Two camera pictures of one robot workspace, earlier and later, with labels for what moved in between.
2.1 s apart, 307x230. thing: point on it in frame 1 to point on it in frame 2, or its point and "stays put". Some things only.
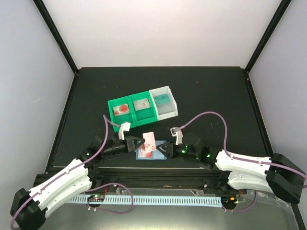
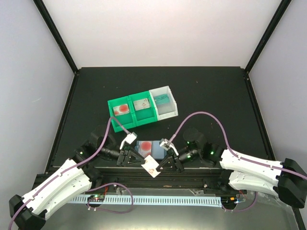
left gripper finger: x=144 y=142 to x=135 y=163
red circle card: x=143 y=152 stays put
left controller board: x=96 y=198 stays put
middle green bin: x=143 y=109 stays put
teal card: x=161 y=99 stays put
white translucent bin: x=163 y=102 stays put
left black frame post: x=48 y=18 stays put
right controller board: x=230 y=200 stays put
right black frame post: x=277 y=17 stays put
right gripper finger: x=163 y=153 to x=162 y=168
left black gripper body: x=128 y=139 to x=123 y=153
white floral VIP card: x=149 y=142 to x=150 y=165
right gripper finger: x=162 y=144 to x=163 y=163
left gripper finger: x=141 y=140 to x=137 y=153
